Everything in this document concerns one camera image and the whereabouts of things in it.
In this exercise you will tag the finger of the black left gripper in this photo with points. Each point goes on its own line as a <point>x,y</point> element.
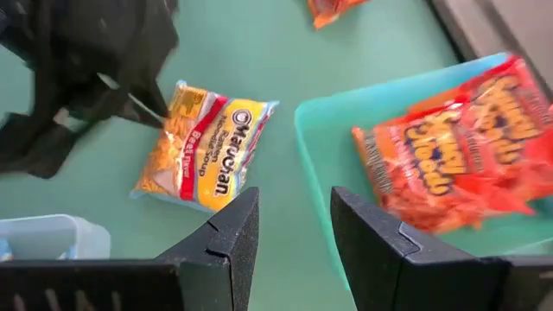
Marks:
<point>52,142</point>
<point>138,47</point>

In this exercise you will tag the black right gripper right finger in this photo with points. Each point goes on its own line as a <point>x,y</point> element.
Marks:
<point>380,268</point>

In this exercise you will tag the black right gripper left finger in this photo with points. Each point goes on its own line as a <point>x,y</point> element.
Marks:
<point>229,259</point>

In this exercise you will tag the red Saucy Noods packet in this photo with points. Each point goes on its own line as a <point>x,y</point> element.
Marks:
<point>330,10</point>
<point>518,108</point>
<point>432,173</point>

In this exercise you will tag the beef flavor ramen packet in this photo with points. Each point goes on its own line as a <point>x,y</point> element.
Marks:
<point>216,151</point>

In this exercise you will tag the clear plastic bin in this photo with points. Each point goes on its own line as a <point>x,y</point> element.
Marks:
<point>52,235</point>

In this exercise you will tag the green table mat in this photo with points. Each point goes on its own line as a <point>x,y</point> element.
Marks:
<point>281,52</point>

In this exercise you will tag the teal plastic bin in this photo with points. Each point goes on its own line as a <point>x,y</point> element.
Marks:
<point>328,129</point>

